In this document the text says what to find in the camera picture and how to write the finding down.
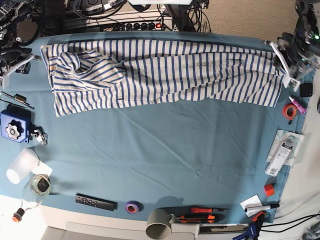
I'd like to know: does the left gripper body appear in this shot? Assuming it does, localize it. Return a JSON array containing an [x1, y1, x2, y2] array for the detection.
[[274, 32, 318, 80]]

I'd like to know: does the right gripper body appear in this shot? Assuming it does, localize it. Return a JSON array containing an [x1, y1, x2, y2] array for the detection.
[[0, 47, 41, 77]]

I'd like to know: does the blue white striped T-shirt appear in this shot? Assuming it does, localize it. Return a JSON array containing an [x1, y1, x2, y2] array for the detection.
[[40, 39, 285, 117]]

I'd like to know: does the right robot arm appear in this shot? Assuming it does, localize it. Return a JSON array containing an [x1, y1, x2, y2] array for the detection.
[[0, 0, 45, 79]]

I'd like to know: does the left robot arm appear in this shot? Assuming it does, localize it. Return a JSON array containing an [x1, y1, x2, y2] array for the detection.
[[264, 0, 320, 86]]

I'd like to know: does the thin metal tool with brass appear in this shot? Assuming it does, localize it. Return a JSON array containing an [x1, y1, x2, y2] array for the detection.
[[0, 91, 35, 110]]

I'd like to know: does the small black square box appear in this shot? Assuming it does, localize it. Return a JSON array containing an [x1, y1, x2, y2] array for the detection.
[[299, 82, 313, 98]]

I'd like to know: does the orange tape roll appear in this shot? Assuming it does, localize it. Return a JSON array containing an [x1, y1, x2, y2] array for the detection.
[[282, 103, 298, 120]]

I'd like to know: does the purple white glue tube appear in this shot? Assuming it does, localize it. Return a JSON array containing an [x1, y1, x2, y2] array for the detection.
[[288, 96, 307, 114]]

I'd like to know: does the blue box with black knob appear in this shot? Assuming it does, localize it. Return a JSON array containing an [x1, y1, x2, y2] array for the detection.
[[0, 109, 31, 144]]

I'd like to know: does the silver padlock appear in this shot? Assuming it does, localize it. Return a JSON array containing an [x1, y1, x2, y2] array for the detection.
[[30, 129, 48, 146]]

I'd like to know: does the black white product package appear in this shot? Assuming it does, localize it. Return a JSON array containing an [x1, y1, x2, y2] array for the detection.
[[265, 135, 297, 177]]

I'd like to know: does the white plastic cup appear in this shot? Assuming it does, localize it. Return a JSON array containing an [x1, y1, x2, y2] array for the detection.
[[6, 148, 40, 184]]

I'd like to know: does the white paper note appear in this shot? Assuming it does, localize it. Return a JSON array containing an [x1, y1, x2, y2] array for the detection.
[[31, 161, 53, 178]]

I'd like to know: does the clear glass bottle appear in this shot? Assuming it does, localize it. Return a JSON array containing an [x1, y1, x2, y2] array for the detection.
[[12, 174, 51, 223]]

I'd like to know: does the black power strip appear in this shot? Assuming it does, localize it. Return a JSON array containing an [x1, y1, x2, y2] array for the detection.
[[124, 21, 172, 31]]

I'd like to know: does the teal table cloth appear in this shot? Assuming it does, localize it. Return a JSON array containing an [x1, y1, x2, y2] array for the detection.
[[0, 31, 318, 223]]

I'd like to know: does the red cube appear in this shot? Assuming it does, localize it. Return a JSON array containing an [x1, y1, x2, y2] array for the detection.
[[264, 183, 275, 197]]

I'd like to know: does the white paper card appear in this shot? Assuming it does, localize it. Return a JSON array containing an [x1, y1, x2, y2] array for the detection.
[[240, 194, 263, 211]]

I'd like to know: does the black remote control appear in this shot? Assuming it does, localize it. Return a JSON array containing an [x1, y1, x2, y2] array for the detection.
[[75, 193, 118, 212]]

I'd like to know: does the orange black screwdriver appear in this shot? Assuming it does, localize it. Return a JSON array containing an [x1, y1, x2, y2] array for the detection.
[[190, 207, 228, 214]]

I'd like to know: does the orange black utility knife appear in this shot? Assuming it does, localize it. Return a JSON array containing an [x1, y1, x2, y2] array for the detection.
[[176, 214, 225, 224]]

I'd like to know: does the blue black bar clamp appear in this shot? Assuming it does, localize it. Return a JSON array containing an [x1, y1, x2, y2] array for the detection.
[[232, 211, 267, 240]]

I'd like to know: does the purple tape roll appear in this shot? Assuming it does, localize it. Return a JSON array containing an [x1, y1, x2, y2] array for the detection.
[[125, 201, 141, 214]]

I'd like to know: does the grey ceramic mug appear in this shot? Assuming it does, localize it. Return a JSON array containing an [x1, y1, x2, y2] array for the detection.
[[145, 208, 176, 240]]

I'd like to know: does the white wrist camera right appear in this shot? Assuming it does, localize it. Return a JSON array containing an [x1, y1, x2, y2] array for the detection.
[[0, 76, 9, 89]]

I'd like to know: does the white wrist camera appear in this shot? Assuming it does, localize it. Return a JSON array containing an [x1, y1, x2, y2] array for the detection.
[[282, 74, 301, 92], [0, 76, 9, 89]]

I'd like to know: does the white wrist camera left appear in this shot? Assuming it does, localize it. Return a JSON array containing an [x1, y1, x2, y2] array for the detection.
[[282, 74, 301, 92]]

